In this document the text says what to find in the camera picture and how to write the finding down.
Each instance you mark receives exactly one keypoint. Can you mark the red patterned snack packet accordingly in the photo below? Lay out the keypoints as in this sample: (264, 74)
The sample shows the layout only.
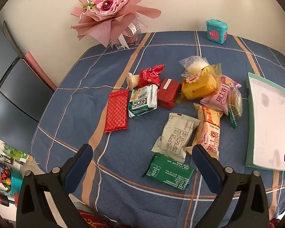
(116, 111)

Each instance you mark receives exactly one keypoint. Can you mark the blue plaid tablecloth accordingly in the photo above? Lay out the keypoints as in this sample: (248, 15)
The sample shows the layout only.
(85, 99)

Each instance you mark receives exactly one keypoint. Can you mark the dark red snack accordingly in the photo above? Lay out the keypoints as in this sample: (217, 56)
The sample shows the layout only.
(167, 92)

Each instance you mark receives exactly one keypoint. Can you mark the white and green snack packet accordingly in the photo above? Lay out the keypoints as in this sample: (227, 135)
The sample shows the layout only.
(142, 101)

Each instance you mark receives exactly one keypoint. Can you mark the teal toy box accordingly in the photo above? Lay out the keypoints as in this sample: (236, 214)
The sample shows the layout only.
(216, 32)

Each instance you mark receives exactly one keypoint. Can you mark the green and white tray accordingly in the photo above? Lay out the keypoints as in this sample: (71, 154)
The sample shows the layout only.
(268, 123)

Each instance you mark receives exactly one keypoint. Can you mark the red embroidered cloth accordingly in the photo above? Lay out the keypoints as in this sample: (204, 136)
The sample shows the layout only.
(90, 220)

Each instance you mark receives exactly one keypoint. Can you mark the clear rice cracker packet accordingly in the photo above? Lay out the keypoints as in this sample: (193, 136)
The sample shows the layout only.
(236, 102)

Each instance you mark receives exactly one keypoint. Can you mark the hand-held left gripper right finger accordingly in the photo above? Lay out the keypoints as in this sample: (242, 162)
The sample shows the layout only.
(205, 163)

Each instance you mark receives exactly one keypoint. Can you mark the clear packet with white bun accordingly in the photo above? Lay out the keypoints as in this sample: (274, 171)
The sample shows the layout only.
(196, 65)

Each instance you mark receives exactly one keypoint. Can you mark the orange cake roll packet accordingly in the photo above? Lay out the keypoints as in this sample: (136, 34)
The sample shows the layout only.
(210, 133)

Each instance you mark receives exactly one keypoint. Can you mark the pink cake roll packet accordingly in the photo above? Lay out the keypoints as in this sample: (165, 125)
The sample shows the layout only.
(219, 97)

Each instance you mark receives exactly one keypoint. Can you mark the red flower print candy packet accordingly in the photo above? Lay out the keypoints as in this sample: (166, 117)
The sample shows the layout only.
(150, 74)

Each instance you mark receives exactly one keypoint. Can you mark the green printed paper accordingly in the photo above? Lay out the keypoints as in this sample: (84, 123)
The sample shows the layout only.
(16, 153)

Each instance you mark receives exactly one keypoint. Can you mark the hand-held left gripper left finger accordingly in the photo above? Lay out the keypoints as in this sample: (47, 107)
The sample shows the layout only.
(79, 166)

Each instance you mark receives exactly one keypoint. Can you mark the teal plastic basket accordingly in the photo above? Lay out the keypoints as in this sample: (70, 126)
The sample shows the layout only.
(15, 182)

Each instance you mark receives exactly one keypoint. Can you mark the yellow snack packet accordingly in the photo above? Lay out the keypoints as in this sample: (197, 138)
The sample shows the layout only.
(199, 87)

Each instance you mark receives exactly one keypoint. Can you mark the dark cabinet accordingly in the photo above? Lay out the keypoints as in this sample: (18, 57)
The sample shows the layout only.
(9, 87)

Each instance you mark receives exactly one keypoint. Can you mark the pink rolled mat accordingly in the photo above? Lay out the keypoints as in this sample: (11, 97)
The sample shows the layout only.
(38, 68)

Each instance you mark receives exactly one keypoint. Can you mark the beige snack packet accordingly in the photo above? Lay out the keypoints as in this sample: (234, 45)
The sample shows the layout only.
(175, 137)

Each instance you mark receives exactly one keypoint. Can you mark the yellow jelly cup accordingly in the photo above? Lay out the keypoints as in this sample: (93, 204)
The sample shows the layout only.
(133, 80)

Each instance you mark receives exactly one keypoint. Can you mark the clear glass vase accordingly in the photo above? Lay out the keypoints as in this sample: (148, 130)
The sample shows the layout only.
(133, 40)

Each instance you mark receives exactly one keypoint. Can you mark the pink paper flower bouquet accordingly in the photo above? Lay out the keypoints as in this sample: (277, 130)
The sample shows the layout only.
(106, 4)

